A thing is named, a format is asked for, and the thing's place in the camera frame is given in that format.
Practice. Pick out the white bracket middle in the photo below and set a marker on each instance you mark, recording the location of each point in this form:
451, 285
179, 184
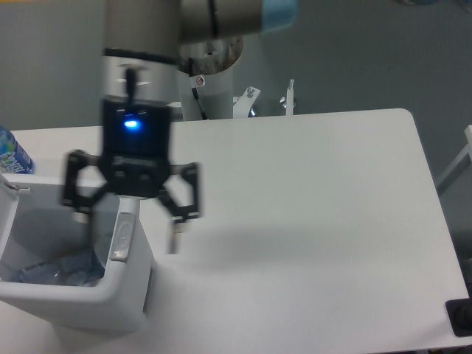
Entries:
243, 106

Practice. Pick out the white metal frame right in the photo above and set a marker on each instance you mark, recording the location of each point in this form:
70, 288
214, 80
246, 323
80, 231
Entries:
458, 166

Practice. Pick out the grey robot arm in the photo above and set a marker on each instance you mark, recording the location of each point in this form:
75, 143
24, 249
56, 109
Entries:
143, 33

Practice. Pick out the blue labelled water bottle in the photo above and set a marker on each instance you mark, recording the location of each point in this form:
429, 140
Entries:
14, 159

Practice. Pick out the crushed clear plastic bottle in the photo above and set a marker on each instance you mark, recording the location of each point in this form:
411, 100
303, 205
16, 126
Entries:
78, 269

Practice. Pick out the white bracket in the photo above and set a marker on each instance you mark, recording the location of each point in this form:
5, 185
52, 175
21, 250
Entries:
243, 106
287, 102

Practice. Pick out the black clamp at table edge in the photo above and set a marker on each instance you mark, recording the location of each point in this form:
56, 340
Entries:
459, 314

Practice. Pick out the white bracket right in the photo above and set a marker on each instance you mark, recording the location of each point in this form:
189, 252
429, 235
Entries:
287, 102

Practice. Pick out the white trash can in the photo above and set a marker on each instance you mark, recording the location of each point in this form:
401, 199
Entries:
35, 228

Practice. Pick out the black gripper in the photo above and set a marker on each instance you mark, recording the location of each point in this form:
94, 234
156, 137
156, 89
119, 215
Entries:
134, 162

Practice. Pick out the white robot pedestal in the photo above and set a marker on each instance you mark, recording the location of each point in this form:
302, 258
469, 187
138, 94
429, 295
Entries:
205, 78

